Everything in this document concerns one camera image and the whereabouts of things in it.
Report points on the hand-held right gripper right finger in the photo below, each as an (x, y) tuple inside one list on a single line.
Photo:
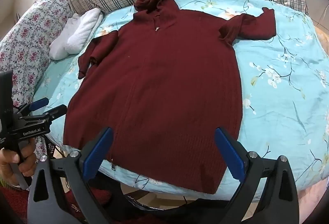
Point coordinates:
[(228, 154)]

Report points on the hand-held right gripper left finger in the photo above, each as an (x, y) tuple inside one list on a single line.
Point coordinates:
[(99, 153)]

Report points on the white folded towel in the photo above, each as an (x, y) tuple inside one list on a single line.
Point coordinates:
[(77, 33)]

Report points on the pink floral blanket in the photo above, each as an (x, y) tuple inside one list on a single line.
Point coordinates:
[(30, 33)]

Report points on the person's left hand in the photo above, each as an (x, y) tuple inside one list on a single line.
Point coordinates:
[(27, 155)]

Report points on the dark red hooded sweater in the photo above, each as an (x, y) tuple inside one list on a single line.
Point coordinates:
[(159, 85)]

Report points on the light blue floral bed sheet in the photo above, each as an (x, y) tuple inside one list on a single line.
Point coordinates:
[(270, 100)]

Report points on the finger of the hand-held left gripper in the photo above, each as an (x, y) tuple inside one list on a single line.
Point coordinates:
[(39, 104), (57, 112)]

